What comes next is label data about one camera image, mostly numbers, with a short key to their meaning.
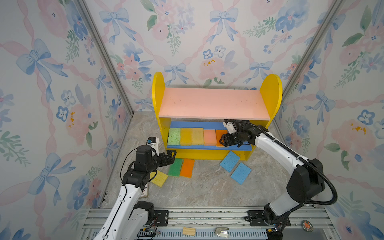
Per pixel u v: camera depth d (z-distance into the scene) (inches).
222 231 27.1
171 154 27.6
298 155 18.7
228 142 29.5
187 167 35.8
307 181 17.1
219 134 34.4
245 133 24.2
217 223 29.0
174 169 35.3
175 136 33.9
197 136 34.3
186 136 34.0
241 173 34.6
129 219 22.7
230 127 30.8
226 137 29.6
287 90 41.1
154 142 27.1
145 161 22.5
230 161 36.4
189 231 27.7
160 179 33.8
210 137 33.7
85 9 27.3
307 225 28.3
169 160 27.1
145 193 31.5
